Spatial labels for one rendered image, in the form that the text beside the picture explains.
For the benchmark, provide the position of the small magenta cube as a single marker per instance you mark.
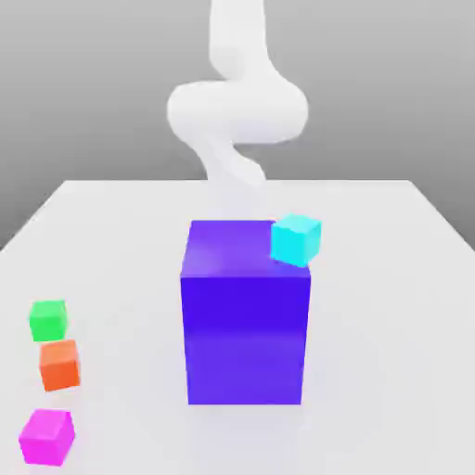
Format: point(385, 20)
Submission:
point(46, 438)

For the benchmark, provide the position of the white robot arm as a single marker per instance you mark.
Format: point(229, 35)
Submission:
point(237, 111)

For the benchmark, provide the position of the small green cube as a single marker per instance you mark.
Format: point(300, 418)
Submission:
point(48, 321)

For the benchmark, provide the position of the small orange cube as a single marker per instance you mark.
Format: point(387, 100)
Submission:
point(59, 365)

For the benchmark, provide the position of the large purple box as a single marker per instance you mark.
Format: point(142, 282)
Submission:
point(245, 334)

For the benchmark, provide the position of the small cyan cube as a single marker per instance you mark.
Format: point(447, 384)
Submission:
point(295, 241)

